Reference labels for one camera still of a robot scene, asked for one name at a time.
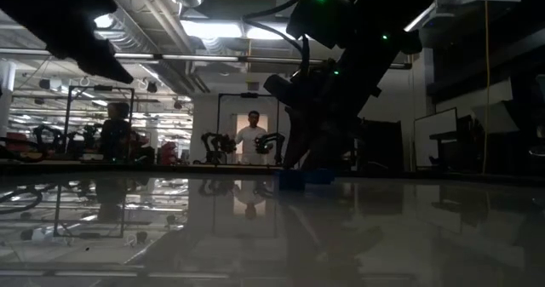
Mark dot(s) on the seated person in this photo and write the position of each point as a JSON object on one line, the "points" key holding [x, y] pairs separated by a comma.
{"points": [[115, 133]]}

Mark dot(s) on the silver ribbed air duct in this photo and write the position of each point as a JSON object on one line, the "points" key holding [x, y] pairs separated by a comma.
{"points": [[127, 36]]}

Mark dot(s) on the black cabinet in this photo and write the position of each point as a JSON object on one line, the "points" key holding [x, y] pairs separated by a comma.
{"points": [[385, 146]]}

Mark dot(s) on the long horizontal ceiling rail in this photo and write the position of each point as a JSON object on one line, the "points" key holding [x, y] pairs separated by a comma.
{"points": [[200, 58]]}

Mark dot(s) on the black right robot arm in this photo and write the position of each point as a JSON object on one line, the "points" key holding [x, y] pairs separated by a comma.
{"points": [[374, 18]]}

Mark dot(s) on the standing person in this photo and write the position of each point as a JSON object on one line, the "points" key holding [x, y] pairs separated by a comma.
{"points": [[251, 137]]}

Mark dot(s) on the small wall sign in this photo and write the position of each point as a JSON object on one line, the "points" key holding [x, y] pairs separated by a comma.
{"points": [[253, 86]]}

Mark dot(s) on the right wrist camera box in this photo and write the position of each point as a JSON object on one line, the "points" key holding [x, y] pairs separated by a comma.
{"points": [[279, 87]]}

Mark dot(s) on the black background robot arm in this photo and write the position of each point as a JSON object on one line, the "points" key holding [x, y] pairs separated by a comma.
{"points": [[217, 144], [269, 144]]}

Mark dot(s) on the red background equipment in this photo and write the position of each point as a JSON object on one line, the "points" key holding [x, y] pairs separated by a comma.
{"points": [[168, 153]]}

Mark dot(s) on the white board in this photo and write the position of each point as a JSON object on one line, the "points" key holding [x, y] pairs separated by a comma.
{"points": [[434, 136]]}

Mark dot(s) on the grey ceiling box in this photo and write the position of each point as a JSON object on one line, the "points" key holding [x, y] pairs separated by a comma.
{"points": [[284, 4]]}

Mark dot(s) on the black metal frame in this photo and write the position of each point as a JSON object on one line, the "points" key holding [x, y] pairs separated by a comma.
{"points": [[219, 121], [68, 116]]}

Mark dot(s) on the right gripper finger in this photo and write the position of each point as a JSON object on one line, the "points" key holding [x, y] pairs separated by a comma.
{"points": [[296, 142], [325, 150]]}

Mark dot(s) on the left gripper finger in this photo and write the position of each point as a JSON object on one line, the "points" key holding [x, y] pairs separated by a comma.
{"points": [[108, 67]]}

